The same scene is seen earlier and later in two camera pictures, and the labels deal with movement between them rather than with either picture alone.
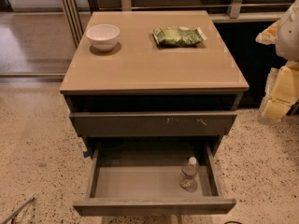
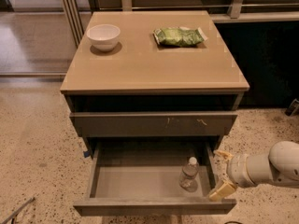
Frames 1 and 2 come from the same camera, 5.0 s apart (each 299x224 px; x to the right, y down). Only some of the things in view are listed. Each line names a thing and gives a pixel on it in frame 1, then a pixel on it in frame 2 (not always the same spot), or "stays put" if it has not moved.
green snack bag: (178, 36) stays put
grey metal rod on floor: (14, 213) stays put
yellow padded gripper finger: (281, 91) -> (226, 189)
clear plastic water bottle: (189, 176) stays put
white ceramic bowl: (103, 36) stays put
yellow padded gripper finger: (268, 36) -> (226, 154)
